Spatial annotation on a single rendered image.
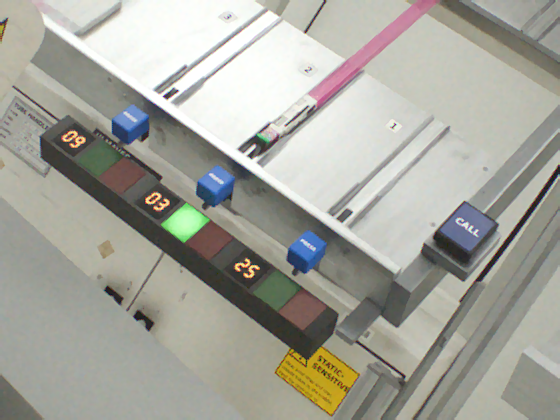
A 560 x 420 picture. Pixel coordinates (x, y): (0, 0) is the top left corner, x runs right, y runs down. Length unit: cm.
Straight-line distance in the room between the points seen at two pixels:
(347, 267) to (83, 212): 54
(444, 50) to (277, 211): 204
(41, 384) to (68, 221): 84
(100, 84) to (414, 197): 33
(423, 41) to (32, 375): 249
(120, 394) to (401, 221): 43
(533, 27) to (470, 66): 175
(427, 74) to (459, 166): 195
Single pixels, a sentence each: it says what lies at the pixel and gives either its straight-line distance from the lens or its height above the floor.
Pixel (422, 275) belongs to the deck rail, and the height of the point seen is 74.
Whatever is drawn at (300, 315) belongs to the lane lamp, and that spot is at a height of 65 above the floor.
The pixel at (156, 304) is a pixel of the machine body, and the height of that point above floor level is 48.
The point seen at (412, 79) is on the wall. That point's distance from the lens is 314.
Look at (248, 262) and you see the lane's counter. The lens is 109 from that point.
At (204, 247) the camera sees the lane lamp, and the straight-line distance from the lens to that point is 110.
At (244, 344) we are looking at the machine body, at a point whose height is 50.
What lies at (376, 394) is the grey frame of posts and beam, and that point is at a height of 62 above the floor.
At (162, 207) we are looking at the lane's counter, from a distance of 112.
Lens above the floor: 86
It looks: 8 degrees down
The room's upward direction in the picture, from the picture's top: 33 degrees clockwise
